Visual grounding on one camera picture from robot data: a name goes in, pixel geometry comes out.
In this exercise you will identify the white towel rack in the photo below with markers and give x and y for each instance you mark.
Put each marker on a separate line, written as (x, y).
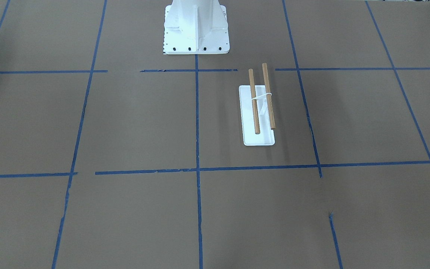
(257, 111)

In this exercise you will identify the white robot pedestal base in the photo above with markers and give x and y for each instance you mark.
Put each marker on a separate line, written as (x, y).
(196, 27)

